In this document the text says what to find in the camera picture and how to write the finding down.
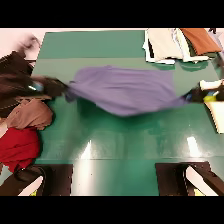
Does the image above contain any white garment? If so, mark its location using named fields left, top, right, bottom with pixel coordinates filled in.
left=169, top=28, right=186, bottom=62

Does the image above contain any purple-blue T-shirt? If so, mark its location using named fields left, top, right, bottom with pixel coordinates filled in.
left=64, top=65, right=190, bottom=118

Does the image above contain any dark green garment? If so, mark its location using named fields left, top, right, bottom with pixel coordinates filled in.
left=189, top=42, right=218, bottom=62

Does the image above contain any dark brown garment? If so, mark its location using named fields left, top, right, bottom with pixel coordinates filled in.
left=0, top=49, right=37, bottom=118

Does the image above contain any pale green garment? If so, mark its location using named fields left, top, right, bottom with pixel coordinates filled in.
left=143, top=28, right=184, bottom=64

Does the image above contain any red garment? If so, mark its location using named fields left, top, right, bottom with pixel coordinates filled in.
left=0, top=127, right=42, bottom=173

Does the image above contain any orange-brown garment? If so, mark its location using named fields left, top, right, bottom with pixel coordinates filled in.
left=179, top=28, right=223, bottom=57

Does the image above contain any tan brown garment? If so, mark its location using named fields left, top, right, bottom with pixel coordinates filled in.
left=4, top=97, right=55, bottom=131

